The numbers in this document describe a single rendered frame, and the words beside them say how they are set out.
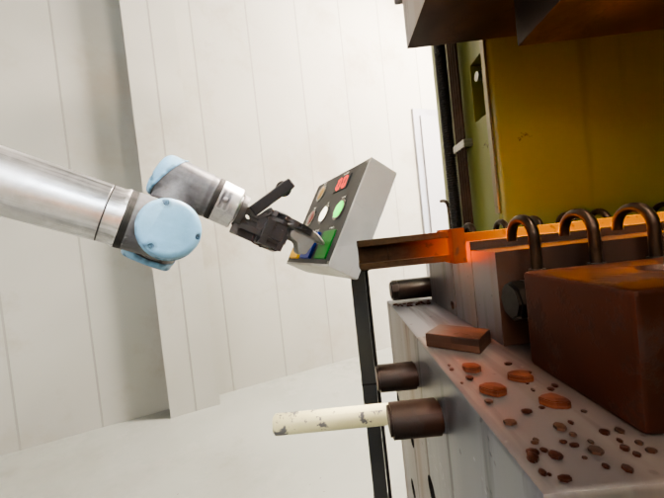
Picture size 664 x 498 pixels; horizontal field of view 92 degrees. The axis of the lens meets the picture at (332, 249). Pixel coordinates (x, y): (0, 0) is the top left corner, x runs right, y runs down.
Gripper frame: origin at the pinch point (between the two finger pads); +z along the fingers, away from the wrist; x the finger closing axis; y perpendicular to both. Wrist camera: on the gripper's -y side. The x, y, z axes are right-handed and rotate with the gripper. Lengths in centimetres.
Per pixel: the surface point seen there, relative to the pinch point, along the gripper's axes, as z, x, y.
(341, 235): 1.9, 7.0, -1.3
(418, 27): -12.3, 39.7, -21.7
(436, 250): -3.9, 46.1, 5.4
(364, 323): 23.8, -7.3, 14.7
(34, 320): -86, -174, 83
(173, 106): -72, -159, -70
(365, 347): 26.9, -7.5, 20.7
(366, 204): 4.7, 7.0, -10.7
